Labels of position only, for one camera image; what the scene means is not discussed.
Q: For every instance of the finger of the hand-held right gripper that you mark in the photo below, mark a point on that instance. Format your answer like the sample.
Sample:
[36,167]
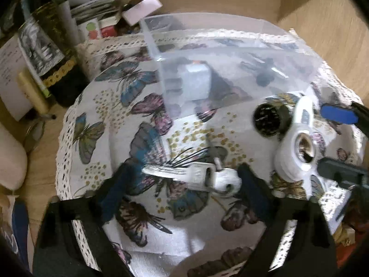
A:
[337,114]
[338,171]

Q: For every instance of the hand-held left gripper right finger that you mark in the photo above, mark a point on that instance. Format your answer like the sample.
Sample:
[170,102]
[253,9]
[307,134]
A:
[255,192]

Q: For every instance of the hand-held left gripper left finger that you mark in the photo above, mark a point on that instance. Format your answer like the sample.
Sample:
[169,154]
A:
[111,197]

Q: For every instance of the white plastic key fob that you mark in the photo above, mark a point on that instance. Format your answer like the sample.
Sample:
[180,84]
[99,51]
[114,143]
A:
[224,180]

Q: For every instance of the white lamp socket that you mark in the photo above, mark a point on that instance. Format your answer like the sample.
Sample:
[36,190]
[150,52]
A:
[291,153]

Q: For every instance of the clear plastic container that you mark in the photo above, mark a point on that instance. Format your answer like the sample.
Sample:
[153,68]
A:
[230,52]

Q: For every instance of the butterfly printed lace cloth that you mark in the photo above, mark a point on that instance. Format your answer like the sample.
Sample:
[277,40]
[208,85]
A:
[121,138]

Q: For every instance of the black round dial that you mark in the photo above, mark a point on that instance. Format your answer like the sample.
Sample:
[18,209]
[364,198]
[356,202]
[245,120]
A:
[268,119]

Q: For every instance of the black object in container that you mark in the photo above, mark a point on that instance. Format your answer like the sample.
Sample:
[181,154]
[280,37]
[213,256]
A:
[265,73]

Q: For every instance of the blue cloth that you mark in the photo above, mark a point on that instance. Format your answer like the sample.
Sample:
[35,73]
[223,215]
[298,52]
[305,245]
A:
[20,230]

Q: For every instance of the beige cushion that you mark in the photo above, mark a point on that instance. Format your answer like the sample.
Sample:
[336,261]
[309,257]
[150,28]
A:
[11,158]

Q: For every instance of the white charger adapter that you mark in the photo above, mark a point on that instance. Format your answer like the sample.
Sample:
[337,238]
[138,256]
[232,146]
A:
[193,82]

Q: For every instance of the pale yellow tube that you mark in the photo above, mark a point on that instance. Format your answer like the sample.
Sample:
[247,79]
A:
[30,92]

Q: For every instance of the white handwritten paper note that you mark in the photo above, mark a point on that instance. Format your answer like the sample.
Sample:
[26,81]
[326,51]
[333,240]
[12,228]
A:
[10,78]

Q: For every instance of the dark labelled glass bottle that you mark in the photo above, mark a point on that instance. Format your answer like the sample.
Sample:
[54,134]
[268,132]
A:
[57,49]

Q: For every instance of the red box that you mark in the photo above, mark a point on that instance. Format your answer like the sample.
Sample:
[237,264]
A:
[109,30]

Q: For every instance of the white box with fruit print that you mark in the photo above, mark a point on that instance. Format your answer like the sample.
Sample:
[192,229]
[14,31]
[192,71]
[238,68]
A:
[89,30]

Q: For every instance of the pink box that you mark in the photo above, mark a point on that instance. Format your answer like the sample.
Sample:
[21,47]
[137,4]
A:
[141,10]

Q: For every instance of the stack of booklets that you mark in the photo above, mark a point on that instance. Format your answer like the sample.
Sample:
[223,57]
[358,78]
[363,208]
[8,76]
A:
[95,5]

